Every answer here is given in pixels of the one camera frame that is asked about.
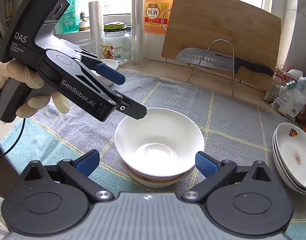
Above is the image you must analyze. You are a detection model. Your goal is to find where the white plate with fruit print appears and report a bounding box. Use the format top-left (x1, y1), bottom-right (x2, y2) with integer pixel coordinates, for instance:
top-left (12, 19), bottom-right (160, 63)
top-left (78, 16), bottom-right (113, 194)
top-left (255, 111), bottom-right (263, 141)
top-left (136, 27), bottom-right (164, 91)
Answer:
top-left (274, 122), bottom-right (306, 190)

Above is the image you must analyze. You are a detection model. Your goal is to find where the white plate middle of stack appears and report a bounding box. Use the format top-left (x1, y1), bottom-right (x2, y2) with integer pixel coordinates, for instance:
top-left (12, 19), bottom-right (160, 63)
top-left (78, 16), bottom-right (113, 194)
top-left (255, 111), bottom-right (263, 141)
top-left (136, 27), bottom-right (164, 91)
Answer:
top-left (272, 132), bottom-right (306, 195)

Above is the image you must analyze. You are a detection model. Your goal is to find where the plastic wrap roll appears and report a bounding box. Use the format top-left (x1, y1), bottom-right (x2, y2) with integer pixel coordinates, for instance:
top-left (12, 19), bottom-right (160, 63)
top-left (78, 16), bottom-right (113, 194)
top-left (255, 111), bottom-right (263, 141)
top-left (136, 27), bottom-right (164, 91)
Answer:
top-left (89, 1), bottom-right (104, 59)
top-left (131, 0), bottom-right (145, 64)

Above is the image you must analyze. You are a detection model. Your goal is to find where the white bowl near sink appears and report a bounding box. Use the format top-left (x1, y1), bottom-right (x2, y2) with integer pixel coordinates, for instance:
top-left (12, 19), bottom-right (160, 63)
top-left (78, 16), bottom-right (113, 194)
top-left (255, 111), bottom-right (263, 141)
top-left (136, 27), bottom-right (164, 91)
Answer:
top-left (92, 59), bottom-right (119, 86)

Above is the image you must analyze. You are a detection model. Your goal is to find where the green soap dispenser bottle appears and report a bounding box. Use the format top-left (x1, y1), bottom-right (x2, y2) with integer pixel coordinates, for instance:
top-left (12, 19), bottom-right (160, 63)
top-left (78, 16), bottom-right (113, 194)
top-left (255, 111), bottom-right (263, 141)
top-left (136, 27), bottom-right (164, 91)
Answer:
top-left (61, 0), bottom-right (80, 33)

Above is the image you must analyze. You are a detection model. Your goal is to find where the grey checked table mat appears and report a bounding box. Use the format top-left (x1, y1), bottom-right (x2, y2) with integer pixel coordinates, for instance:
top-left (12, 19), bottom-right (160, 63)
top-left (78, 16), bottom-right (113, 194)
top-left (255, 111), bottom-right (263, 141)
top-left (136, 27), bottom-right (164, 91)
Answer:
top-left (0, 68), bottom-right (306, 240)

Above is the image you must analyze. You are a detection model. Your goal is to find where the black cable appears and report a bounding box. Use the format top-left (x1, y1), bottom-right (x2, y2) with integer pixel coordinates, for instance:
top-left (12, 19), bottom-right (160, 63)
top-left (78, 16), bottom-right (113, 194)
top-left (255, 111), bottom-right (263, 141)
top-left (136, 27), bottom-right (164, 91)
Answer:
top-left (0, 117), bottom-right (26, 159)

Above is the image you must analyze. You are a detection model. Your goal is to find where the gloved left hand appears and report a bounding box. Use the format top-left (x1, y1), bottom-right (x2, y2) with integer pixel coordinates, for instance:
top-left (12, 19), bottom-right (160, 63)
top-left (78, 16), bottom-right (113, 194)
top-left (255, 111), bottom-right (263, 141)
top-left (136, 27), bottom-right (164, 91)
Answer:
top-left (0, 59), bottom-right (71, 118)

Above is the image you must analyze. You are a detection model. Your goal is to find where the white bowl pink pattern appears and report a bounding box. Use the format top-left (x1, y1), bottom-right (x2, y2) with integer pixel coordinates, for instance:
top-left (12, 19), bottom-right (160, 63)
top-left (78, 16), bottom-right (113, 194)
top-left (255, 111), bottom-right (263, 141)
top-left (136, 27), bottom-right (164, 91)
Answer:
top-left (118, 157), bottom-right (193, 188)

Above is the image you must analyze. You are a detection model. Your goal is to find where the white plate of stack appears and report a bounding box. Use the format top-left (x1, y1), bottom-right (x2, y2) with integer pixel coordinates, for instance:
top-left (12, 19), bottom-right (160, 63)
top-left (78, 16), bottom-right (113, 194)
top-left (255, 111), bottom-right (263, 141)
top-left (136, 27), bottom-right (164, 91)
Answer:
top-left (273, 144), bottom-right (306, 195)
top-left (272, 132), bottom-right (306, 195)

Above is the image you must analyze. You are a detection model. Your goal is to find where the bamboo cutting board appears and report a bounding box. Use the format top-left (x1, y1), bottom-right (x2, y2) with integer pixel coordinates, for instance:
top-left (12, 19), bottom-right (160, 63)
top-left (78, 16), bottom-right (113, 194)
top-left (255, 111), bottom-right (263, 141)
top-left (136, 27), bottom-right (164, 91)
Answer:
top-left (160, 0), bottom-right (282, 92)

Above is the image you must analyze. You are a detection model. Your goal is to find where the steel kitchen knife black handle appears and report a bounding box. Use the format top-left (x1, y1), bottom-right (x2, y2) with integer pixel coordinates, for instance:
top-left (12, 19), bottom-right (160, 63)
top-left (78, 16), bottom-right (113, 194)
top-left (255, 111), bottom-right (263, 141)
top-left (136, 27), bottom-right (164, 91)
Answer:
top-left (175, 47), bottom-right (274, 76)

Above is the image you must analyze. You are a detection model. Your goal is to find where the red white paper packet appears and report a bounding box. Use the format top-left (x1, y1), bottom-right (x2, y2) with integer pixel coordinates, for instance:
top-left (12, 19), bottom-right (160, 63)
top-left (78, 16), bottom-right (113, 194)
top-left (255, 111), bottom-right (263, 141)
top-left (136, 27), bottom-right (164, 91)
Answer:
top-left (263, 67), bottom-right (292, 103)

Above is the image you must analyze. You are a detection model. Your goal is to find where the orange cooking wine bottle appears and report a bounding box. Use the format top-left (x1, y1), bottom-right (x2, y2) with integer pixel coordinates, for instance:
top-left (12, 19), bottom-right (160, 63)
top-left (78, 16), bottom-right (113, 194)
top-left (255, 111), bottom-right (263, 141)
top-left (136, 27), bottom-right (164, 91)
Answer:
top-left (144, 0), bottom-right (173, 35)

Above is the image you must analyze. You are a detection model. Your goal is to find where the large white bowl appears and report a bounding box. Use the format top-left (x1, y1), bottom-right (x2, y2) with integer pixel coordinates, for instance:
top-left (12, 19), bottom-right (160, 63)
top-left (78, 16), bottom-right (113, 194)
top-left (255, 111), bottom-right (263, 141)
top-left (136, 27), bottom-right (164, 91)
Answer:
top-left (114, 107), bottom-right (205, 178)

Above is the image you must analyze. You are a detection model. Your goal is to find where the white plate bottom of stack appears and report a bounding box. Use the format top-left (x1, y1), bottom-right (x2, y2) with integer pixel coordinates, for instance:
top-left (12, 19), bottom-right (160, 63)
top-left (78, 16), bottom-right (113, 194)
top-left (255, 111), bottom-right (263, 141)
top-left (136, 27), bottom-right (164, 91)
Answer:
top-left (273, 144), bottom-right (306, 195)

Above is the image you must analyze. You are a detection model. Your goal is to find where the steel wire rack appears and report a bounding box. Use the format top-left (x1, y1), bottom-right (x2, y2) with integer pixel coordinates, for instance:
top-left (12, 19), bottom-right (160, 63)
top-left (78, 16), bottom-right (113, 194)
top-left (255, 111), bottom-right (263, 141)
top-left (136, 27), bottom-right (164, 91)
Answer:
top-left (176, 39), bottom-right (235, 96)

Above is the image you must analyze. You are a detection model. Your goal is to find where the glass jar green lid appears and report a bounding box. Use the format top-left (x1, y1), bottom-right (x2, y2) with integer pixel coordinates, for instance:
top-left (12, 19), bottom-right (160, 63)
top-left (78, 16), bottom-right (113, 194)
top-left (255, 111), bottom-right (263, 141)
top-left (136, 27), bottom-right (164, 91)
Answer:
top-left (101, 22), bottom-right (131, 64)

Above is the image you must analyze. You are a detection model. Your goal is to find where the white plastic food bag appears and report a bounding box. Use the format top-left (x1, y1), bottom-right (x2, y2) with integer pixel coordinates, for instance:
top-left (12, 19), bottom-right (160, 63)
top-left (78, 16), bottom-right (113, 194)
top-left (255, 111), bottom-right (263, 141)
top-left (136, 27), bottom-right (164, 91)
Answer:
top-left (270, 76), bottom-right (306, 120)

